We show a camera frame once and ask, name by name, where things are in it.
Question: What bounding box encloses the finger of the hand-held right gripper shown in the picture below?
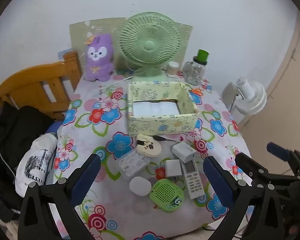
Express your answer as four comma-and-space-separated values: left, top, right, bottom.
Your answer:
267, 142, 300, 174
235, 152, 300, 184

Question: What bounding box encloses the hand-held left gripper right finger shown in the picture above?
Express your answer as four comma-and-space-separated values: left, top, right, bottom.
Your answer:
202, 156, 292, 240

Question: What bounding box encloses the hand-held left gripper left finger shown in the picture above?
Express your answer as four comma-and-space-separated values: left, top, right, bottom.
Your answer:
18, 153, 102, 240

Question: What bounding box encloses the white remote control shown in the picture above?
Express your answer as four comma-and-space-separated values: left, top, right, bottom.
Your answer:
180, 159, 205, 200

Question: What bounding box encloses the white charger block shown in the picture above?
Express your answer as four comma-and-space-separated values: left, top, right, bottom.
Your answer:
172, 141, 197, 162

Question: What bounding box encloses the small white plug adapter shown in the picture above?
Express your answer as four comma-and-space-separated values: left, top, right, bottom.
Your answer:
164, 159, 182, 182

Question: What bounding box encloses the white mesh plastic case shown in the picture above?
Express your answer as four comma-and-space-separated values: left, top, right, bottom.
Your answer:
118, 149, 150, 180

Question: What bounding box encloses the white round puck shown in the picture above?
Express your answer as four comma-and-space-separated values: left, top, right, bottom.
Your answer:
129, 176, 152, 196

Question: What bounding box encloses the green square panda device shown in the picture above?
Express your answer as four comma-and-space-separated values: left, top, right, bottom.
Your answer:
149, 178, 185, 213

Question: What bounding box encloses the beige cartoon compact case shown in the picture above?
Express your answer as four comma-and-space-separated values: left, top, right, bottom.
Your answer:
136, 134, 162, 158

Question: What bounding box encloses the yellow-green printed storage box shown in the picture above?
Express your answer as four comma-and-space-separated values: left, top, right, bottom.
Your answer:
127, 81, 199, 137

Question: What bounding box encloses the blue bed sheet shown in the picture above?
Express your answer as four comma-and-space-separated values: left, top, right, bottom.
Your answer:
46, 121, 64, 137

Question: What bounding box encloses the white standing fan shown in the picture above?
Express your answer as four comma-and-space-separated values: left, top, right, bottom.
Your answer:
221, 77, 267, 123

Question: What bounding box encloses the white printed cloth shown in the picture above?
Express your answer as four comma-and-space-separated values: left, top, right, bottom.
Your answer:
15, 132, 58, 198

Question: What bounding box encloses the floral tablecloth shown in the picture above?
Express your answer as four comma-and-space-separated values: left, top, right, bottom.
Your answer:
50, 76, 253, 240

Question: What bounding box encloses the black clothing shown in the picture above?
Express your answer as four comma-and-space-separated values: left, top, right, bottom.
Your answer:
0, 102, 55, 223

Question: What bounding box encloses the glass mug with green lid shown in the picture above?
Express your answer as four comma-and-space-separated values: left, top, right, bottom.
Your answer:
182, 49, 208, 86

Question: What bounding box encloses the purple plush toy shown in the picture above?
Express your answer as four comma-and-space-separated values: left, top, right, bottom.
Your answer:
84, 34, 115, 82

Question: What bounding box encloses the cotton swab container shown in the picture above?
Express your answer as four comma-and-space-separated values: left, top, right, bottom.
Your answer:
165, 61, 179, 78

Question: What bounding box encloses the green desk fan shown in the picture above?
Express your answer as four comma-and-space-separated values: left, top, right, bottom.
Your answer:
119, 12, 182, 83

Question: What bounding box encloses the white fan power cable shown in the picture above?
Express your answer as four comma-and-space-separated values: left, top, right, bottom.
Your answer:
100, 74, 140, 90

